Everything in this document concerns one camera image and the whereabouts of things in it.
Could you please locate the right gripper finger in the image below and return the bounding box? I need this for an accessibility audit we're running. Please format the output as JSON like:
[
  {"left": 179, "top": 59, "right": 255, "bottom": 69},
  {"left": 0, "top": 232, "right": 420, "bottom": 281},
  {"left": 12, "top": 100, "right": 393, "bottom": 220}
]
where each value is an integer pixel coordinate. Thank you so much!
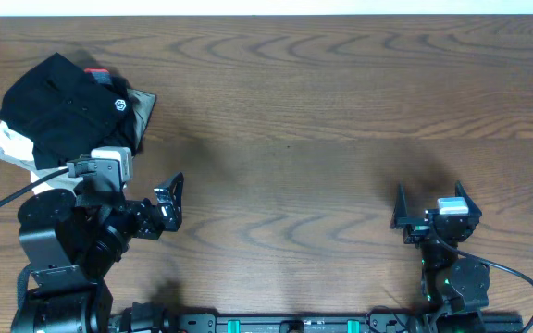
[
  {"left": 455, "top": 180, "right": 482, "bottom": 216},
  {"left": 390, "top": 184, "right": 408, "bottom": 229}
]

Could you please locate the black t-shirt with logo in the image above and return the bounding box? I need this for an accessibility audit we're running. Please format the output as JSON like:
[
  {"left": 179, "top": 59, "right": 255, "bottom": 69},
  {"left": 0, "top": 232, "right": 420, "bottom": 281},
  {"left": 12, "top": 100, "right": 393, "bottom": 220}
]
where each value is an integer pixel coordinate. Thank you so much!
[{"left": 0, "top": 53, "right": 121, "bottom": 169}]

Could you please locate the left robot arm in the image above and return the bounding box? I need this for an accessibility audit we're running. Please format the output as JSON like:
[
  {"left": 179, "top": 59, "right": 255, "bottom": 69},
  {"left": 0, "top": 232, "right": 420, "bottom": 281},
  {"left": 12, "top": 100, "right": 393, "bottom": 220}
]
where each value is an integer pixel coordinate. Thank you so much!
[{"left": 11, "top": 172, "right": 184, "bottom": 333}]

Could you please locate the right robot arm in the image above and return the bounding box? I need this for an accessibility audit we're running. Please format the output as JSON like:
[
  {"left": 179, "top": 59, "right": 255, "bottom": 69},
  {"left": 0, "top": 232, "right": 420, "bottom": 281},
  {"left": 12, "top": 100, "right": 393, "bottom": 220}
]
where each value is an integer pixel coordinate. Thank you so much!
[{"left": 390, "top": 183, "right": 490, "bottom": 332}]

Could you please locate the folded white garment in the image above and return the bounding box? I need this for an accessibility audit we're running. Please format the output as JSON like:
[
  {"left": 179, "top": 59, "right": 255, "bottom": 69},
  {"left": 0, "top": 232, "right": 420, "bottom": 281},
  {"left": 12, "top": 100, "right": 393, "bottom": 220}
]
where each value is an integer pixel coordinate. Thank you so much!
[{"left": 0, "top": 121, "right": 82, "bottom": 194}]

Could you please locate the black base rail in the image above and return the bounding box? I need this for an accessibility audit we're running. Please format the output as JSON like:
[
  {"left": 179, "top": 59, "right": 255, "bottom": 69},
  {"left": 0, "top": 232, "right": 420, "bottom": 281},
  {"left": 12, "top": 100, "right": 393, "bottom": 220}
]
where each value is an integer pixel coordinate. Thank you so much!
[{"left": 108, "top": 302, "right": 525, "bottom": 333}]

